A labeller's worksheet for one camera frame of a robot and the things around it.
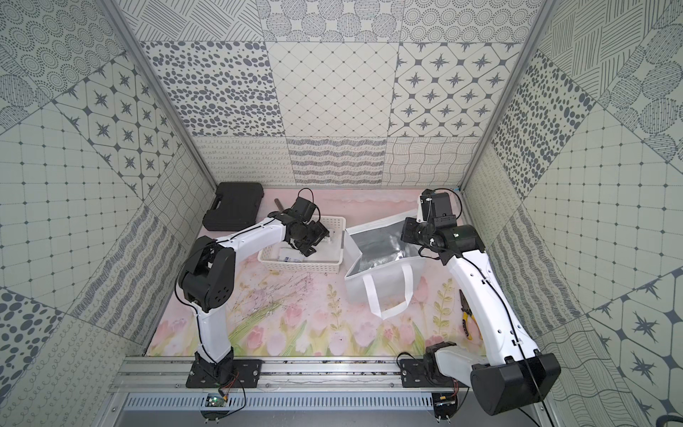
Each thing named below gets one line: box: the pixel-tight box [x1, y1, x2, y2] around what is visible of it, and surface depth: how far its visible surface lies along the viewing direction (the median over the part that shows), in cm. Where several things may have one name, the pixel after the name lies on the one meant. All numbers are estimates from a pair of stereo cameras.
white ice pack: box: [277, 247, 306, 263], surface depth 97 cm
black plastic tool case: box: [202, 182, 265, 232], surface depth 110 cm
